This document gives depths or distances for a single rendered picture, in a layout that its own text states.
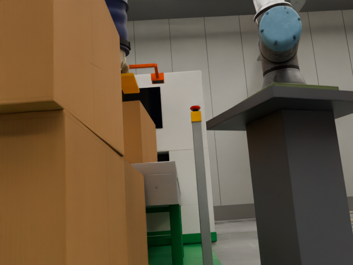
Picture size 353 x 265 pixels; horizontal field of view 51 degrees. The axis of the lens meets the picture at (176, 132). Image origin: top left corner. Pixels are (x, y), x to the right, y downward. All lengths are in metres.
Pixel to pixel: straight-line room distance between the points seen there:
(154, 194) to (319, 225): 0.78
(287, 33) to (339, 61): 11.30
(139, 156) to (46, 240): 1.34
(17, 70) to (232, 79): 11.00
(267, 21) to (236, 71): 10.20
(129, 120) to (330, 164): 1.00
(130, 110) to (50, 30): 1.37
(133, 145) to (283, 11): 0.97
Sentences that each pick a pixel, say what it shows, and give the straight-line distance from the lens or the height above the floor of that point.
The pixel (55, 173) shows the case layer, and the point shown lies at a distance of 0.61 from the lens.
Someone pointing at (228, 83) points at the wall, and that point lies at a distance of 11.46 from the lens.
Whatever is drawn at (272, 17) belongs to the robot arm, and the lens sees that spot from 1.46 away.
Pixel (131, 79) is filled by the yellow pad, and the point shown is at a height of 1.10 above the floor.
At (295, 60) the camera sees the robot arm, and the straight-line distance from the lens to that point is 1.63.
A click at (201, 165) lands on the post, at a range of 2.41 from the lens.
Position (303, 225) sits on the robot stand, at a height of 0.29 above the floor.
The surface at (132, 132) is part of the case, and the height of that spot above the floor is 0.78.
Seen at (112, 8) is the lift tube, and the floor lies 1.54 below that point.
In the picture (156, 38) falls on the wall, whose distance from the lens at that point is 11.87.
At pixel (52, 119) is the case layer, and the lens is 0.62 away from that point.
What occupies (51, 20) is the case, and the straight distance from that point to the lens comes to 0.64.
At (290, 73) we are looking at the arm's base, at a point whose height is 0.87.
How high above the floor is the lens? 0.37
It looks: 12 degrees up
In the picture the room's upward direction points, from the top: 4 degrees counter-clockwise
